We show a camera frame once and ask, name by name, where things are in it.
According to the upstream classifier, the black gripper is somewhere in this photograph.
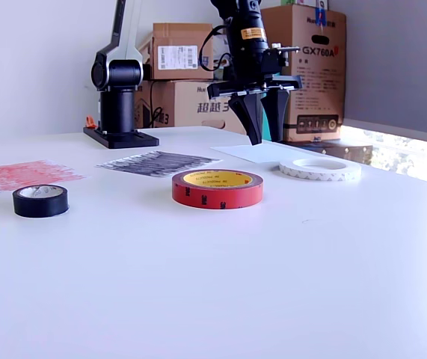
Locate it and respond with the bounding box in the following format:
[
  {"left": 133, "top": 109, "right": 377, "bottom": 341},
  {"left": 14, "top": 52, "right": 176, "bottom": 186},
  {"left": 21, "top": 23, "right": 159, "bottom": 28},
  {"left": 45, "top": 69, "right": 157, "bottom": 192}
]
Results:
[{"left": 206, "top": 49, "right": 304, "bottom": 147}]

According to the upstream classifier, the white tape roll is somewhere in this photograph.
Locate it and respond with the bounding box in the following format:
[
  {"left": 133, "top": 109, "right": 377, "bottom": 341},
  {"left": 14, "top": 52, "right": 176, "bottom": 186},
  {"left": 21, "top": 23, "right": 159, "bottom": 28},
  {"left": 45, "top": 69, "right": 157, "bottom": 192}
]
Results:
[{"left": 278, "top": 158, "right": 363, "bottom": 183}]

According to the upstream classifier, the red tape roll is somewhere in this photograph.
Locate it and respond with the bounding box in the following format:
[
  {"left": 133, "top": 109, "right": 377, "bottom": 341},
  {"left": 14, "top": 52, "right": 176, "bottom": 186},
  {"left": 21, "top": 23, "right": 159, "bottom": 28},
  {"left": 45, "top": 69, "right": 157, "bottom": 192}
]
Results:
[{"left": 171, "top": 168, "right": 265, "bottom": 210}]

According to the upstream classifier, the black tape roll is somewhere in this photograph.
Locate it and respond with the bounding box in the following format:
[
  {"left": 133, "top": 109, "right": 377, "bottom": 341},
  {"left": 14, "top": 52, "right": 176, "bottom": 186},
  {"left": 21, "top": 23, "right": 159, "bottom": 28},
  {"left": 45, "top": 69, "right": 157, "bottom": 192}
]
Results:
[{"left": 12, "top": 184, "right": 70, "bottom": 219}]

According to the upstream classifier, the blank white paper sheet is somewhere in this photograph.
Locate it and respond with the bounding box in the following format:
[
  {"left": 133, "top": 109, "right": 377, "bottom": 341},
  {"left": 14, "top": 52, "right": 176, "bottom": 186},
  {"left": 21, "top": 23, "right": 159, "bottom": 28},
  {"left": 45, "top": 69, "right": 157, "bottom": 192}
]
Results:
[{"left": 209, "top": 141, "right": 348, "bottom": 165}]

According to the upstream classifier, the large brown cardboard box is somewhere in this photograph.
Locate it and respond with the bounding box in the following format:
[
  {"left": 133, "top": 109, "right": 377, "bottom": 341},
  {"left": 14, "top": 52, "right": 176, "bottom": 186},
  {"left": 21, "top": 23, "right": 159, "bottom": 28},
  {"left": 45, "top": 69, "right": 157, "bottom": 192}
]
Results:
[{"left": 259, "top": 3, "right": 348, "bottom": 143}]

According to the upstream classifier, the cardboard box blue print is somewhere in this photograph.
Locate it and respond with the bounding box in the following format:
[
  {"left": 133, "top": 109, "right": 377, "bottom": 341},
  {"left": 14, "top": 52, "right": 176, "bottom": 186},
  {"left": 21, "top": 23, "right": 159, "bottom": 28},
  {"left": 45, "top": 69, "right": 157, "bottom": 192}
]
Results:
[{"left": 134, "top": 79, "right": 250, "bottom": 135}]

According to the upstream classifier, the white plastic bag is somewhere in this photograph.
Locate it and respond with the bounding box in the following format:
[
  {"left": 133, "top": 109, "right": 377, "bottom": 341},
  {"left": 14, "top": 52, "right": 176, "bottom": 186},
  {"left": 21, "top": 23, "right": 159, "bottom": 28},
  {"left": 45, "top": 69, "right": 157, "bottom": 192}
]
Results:
[{"left": 212, "top": 35, "right": 233, "bottom": 68}]

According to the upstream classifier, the green white packet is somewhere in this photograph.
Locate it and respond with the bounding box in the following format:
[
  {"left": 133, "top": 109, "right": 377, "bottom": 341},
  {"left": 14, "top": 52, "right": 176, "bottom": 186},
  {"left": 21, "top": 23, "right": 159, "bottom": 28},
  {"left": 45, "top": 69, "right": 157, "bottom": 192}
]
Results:
[{"left": 279, "top": 0, "right": 330, "bottom": 7}]

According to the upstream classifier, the cardboard box shipping label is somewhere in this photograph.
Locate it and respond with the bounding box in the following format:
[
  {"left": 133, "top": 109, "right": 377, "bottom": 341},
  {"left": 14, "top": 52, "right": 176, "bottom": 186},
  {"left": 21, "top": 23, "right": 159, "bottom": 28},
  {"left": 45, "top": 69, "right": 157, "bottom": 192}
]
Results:
[{"left": 152, "top": 22, "right": 215, "bottom": 81}]

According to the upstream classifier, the black scribbled paper sheet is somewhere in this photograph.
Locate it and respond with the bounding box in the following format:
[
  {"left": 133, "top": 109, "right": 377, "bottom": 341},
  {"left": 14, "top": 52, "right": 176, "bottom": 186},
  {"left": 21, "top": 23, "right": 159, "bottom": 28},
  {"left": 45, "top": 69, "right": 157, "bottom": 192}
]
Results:
[{"left": 95, "top": 150, "right": 224, "bottom": 180}]

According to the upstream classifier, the grey roller blind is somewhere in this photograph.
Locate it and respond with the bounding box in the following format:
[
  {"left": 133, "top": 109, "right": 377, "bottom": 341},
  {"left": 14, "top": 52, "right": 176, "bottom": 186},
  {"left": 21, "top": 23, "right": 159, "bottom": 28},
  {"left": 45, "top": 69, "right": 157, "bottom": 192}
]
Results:
[{"left": 342, "top": 0, "right": 427, "bottom": 145}]

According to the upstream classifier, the red scribbled paper sheet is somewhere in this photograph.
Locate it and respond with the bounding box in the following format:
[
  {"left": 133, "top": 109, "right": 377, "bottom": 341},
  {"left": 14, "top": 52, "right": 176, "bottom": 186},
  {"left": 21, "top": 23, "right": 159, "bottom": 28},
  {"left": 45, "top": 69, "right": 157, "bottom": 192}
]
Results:
[{"left": 0, "top": 159, "right": 89, "bottom": 194}]

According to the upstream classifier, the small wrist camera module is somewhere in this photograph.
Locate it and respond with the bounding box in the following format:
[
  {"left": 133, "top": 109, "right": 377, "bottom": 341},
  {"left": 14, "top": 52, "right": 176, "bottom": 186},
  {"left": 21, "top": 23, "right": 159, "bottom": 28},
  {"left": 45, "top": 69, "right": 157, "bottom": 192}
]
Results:
[{"left": 263, "top": 43, "right": 301, "bottom": 69}]

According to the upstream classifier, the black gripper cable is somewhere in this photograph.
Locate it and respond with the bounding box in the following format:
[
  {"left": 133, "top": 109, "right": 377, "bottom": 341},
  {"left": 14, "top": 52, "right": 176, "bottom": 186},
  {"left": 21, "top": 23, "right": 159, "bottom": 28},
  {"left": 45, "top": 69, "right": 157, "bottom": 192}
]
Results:
[{"left": 197, "top": 22, "right": 233, "bottom": 74}]

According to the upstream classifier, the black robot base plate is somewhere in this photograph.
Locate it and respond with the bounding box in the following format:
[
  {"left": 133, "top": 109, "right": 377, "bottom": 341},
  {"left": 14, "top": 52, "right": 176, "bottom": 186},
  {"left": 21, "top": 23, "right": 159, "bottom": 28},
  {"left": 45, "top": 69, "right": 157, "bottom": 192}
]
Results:
[{"left": 82, "top": 125, "right": 161, "bottom": 150}]

